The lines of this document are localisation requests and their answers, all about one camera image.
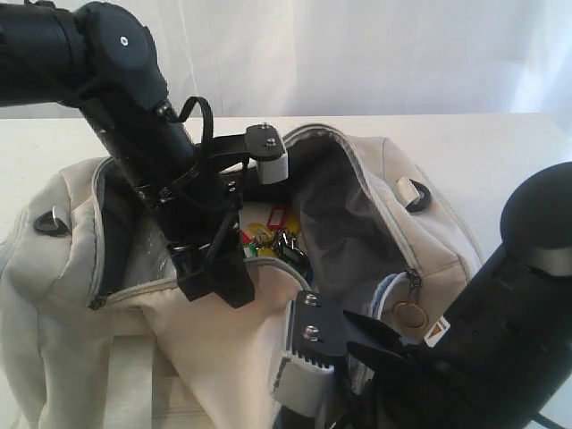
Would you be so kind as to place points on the colourful key tag bunch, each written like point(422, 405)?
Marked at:
point(273, 230)

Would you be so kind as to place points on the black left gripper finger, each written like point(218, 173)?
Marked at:
point(192, 280)
point(232, 282)

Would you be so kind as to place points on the beige fabric duffel bag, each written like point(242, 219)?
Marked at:
point(78, 351)

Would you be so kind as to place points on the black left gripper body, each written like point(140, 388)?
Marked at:
point(188, 212)

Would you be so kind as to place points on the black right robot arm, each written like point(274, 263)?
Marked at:
point(504, 351)

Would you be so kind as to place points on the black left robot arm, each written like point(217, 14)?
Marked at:
point(102, 61)

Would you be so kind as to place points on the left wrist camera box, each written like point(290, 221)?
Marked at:
point(261, 143)

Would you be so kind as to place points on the white backdrop curtain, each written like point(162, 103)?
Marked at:
point(319, 58)

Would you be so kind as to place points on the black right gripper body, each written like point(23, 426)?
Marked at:
point(380, 382)

